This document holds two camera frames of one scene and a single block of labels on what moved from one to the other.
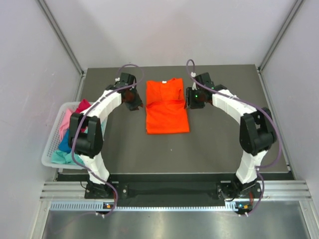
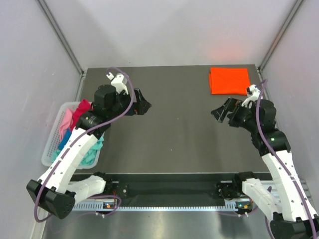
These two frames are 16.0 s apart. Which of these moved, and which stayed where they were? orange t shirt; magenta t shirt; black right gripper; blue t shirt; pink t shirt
Moved: orange t shirt; black right gripper
Stayed: pink t shirt; magenta t shirt; blue t shirt
